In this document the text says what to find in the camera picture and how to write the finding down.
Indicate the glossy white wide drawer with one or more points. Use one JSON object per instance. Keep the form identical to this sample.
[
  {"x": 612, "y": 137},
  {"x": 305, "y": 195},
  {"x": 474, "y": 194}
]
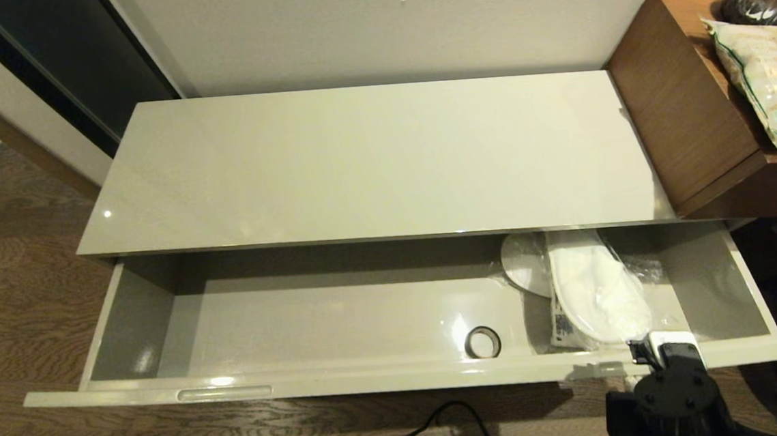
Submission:
[{"x": 300, "y": 320}]

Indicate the white tissue pack blue label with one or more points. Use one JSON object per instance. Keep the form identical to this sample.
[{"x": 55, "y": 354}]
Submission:
[{"x": 563, "y": 325}]

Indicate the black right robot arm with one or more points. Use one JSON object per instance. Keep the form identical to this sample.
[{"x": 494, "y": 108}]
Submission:
[{"x": 678, "y": 396}]

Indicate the glossy white low cabinet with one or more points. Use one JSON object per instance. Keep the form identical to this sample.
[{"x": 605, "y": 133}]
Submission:
[{"x": 357, "y": 165}]

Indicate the brown wooden side table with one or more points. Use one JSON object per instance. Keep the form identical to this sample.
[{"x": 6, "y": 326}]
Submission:
[{"x": 683, "y": 122}]

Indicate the dark glass door panel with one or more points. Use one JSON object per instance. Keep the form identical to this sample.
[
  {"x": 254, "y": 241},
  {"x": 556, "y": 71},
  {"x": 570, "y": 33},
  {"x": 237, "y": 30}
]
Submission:
[{"x": 76, "y": 55}]

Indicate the green-trimmed snack bag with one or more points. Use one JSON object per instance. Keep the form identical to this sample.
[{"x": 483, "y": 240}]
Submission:
[{"x": 775, "y": 81}]

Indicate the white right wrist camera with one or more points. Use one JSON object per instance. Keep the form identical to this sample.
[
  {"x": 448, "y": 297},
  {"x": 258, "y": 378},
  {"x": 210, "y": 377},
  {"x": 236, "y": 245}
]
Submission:
[{"x": 674, "y": 345}]

